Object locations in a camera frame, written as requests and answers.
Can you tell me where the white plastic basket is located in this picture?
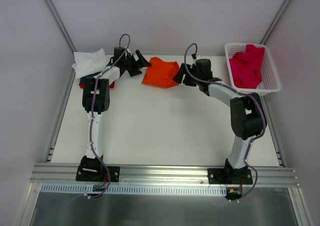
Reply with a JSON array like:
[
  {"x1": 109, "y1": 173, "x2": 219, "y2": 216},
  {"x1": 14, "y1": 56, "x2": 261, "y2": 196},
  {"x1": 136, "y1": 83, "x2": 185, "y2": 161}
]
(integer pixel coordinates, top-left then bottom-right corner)
[{"x1": 224, "y1": 43, "x2": 281, "y2": 96}]

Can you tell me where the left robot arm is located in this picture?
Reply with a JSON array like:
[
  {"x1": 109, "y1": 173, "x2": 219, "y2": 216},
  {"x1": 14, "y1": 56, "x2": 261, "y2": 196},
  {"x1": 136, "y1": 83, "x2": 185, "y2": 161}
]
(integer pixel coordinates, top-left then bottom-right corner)
[{"x1": 77, "y1": 47, "x2": 151, "y2": 181}]

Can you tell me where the orange t-shirt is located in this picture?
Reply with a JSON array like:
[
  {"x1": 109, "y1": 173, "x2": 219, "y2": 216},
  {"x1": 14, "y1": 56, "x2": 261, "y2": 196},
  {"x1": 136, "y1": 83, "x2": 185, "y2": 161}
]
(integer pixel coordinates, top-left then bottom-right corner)
[{"x1": 141, "y1": 57, "x2": 180, "y2": 88}]

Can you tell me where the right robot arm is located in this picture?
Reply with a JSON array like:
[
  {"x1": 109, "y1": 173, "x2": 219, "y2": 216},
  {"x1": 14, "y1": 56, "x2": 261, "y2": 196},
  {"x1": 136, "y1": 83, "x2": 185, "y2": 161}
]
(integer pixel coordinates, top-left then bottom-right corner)
[{"x1": 173, "y1": 59, "x2": 267, "y2": 184}]

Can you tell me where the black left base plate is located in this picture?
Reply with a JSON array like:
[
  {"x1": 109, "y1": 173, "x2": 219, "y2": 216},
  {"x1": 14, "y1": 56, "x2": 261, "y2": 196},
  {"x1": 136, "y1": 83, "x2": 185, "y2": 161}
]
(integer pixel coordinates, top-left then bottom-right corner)
[{"x1": 75, "y1": 164, "x2": 120, "y2": 182}]

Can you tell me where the aluminium mounting rail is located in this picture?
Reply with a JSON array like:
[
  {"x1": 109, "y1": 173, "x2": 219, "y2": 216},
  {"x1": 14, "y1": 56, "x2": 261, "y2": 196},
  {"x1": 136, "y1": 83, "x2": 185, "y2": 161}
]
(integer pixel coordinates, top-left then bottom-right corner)
[{"x1": 29, "y1": 163, "x2": 301, "y2": 188}]

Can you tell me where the blue folded t-shirt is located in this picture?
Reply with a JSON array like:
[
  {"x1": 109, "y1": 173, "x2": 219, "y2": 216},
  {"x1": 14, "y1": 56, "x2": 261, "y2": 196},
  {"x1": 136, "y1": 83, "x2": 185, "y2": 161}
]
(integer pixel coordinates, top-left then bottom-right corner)
[{"x1": 79, "y1": 72, "x2": 100, "y2": 83}]

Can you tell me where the white folded t-shirt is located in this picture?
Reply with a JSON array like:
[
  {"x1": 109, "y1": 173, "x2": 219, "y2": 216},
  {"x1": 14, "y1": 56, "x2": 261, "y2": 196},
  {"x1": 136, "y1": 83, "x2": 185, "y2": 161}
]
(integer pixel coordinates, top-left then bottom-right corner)
[{"x1": 72, "y1": 49, "x2": 108, "y2": 79}]

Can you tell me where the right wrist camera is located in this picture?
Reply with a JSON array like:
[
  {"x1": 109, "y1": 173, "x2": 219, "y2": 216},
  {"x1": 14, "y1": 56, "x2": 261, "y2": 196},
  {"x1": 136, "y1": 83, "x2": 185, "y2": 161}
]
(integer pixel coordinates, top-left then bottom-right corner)
[{"x1": 191, "y1": 54, "x2": 203, "y2": 62}]

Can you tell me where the magenta crumpled t-shirt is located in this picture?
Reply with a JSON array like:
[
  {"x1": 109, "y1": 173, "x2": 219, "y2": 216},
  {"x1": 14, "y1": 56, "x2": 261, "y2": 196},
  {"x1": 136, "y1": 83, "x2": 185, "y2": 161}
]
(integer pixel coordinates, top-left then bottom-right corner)
[{"x1": 229, "y1": 45, "x2": 265, "y2": 89}]

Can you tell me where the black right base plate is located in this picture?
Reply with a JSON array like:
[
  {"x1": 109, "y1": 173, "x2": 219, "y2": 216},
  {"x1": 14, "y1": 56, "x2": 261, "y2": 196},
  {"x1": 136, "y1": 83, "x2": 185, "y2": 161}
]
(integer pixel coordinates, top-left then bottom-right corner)
[{"x1": 207, "y1": 167, "x2": 253, "y2": 185}]

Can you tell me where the red folded t-shirt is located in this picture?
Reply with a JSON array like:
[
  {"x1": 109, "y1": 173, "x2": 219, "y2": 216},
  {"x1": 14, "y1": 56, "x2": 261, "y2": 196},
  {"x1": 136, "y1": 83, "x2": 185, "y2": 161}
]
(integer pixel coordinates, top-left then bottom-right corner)
[{"x1": 79, "y1": 82, "x2": 115, "y2": 89}]

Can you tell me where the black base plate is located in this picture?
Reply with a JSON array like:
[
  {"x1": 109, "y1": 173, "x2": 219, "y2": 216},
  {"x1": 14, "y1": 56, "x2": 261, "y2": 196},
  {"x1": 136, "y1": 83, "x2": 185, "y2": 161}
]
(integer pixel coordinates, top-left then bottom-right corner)
[
  {"x1": 207, "y1": 167, "x2": 253, "y2": 185},
  {"x1": 75, "y1": 164, "x2": 120, "y2": 182}
]

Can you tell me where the white slotted cable duct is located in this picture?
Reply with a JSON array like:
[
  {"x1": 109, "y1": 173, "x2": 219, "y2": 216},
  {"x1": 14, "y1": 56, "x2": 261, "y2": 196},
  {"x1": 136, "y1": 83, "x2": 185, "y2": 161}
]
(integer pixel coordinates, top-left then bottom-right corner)
[{"x1": 41, "y1": 183, "x2": 227, "y2": 196}]

